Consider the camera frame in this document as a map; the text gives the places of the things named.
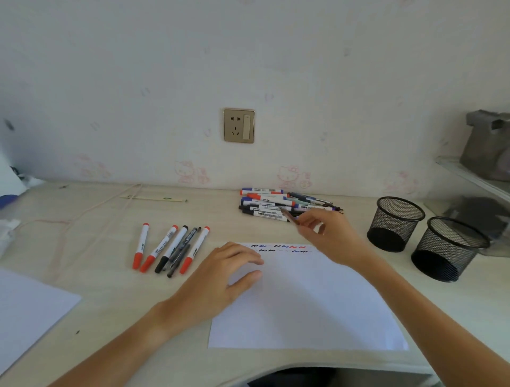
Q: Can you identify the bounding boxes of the crumpled white tissue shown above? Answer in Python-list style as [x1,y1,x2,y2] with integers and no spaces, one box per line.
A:
[0,218,21,256]

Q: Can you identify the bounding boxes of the person's right forearm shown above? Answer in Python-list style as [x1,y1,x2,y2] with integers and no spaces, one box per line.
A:
[356,255,510,387]

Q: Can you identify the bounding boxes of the person's left hand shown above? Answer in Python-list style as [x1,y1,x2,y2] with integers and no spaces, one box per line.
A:
[157,241,265,340]

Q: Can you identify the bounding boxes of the pile of assorted pens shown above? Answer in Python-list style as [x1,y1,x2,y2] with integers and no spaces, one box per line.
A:
[238,187,344,223]

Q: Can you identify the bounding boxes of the thin pink cord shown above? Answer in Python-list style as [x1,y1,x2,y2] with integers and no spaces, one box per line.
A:
[15,183,142,280]

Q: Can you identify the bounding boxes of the white paper sheet with squiggles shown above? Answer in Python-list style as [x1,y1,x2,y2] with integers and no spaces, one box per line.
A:
[208,242,410,351]

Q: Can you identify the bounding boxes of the black mesh cup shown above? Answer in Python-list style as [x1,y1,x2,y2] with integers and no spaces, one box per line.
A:
[367,196,426,253]
[411,216,491,283]

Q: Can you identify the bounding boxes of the dark slim pen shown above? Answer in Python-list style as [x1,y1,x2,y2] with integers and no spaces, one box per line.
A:
[163,226,202,272]

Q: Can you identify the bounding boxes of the clear slim pen black cap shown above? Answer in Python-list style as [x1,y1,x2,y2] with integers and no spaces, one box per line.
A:
[167,243,191,279]

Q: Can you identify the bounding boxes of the white plastic bag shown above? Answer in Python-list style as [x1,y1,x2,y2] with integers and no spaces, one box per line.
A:
[0,153,29,210]

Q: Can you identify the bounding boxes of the black cap whiteboard marker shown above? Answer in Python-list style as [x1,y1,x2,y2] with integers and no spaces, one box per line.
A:
[154,225,189,274]

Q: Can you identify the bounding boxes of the clear acrylic rack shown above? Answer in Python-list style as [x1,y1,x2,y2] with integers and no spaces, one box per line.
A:
[424,155,510,258]

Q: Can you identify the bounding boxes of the light wooden table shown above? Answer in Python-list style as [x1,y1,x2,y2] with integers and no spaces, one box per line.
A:
[0,181,510,387]

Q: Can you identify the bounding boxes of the gold wall socket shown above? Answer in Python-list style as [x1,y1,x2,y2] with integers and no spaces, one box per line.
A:
[223,108,256,144]

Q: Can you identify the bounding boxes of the blank white paper sheet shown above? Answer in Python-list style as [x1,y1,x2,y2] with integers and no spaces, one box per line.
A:
[0,269,82,375]

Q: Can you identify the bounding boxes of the paper-wrapped chopsticks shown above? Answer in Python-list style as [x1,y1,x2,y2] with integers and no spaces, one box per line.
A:
[119,194,188,203]

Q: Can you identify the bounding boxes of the red-capped white marker pen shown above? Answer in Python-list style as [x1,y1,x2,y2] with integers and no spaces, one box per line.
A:
[132,223,150,270]
[179,226,211,275]
[140,224,179,274]

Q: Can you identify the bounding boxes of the person's right hand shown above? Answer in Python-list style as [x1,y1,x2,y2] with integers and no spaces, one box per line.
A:
[293,207,377,270]

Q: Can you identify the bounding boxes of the person's left forearm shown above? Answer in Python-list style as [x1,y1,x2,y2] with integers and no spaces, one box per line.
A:
[47,302,180,387]

